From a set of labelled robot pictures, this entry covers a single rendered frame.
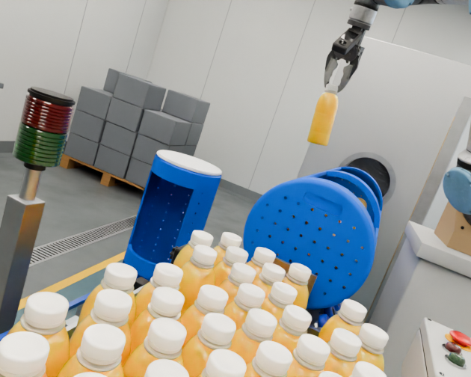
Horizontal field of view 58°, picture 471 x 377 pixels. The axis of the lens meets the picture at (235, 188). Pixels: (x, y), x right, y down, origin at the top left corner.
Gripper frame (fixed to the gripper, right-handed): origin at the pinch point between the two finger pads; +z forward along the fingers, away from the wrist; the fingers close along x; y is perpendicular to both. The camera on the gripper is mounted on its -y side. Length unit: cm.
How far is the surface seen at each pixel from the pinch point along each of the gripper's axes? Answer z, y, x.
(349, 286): 31, -57, -32
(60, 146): 11, -97, 11
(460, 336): 20, -73, -50
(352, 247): 23, -55, -29
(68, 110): 6, -96, 11
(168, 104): 108, 260, 227
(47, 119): 7, -99, 12
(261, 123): 128, 430, 178
